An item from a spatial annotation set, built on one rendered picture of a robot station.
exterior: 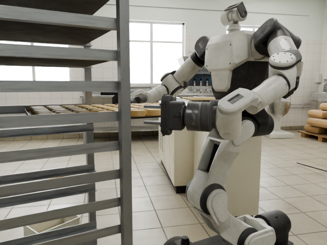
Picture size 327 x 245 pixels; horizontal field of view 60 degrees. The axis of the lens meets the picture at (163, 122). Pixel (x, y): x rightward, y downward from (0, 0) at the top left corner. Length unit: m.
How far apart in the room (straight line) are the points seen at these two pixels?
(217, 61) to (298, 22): 6.17
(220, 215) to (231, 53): 0.70
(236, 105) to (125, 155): 0.35
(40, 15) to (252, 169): 1.77
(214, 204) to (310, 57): 6.50
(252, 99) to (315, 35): 6.89
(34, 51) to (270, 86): 0.66
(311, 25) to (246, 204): 5.89
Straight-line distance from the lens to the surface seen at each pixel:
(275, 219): 1.70
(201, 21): 6.35
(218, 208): 1.31
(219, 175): 1.33
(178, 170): 2.76
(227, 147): 1.28
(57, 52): 0.83
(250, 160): 2.17
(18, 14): 0.83
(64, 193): 1.33
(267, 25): 1.21
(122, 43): 0.84
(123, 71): 0.84
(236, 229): 1.50
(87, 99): 1.27
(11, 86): 0.81
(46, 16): 0.84
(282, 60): 0.96
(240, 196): 2.23
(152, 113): 0.95
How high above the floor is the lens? 1.05
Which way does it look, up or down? 7 degrees down
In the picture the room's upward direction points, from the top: straight up
